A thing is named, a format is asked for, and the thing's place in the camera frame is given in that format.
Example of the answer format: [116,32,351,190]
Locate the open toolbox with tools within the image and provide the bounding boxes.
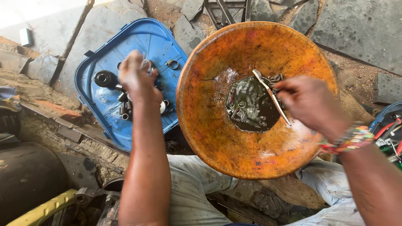
[369,102,402,171]

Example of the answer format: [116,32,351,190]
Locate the small shiny metal part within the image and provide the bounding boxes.
[141,58,155,73]

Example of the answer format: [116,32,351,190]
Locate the large orange wooden bowl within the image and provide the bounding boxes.
[176,21,340,180]

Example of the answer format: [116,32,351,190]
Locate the colourful beaded bracelet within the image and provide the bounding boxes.
[318,125,375,155]

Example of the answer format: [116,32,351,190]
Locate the group of oily metal parts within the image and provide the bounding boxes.
[227,73,285,127]

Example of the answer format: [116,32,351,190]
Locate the person's light blue jeans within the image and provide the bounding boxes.
[166,154,366,226]

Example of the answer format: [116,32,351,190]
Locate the small white box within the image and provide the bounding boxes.
[19,28,32,47]

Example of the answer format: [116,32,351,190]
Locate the pool of dark oily liquid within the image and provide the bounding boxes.
[225,76,281,133]

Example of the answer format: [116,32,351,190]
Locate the person's left hand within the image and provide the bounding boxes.
[119,50,164,107]

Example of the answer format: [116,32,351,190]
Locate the cluster of small metal cylinders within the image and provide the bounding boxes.
[114,83,175,121]

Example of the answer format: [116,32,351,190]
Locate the dark greasy rag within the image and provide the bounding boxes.
[253,189,293,219]

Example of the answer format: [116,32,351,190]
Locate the grey metal engine part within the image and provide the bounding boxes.
[73,176,126,226]

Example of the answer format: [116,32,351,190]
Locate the person's right hand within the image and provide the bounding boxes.
[273,75,353,142]

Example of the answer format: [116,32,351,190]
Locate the black metal tank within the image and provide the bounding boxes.
[0,142,68,225]

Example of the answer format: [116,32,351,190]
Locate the white toothbrush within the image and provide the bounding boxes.
[252,69,292,127]

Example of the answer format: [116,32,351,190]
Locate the yellow machine frame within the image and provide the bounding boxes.
[6,188,79,226]

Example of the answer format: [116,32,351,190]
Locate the dark metal frame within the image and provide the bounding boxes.
[204,0,252,29]

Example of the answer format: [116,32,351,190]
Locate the blue plastic lid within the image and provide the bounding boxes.
[74,18,189,153]

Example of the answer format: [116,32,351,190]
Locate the black round rubber part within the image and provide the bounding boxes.
[94,70,117,89]

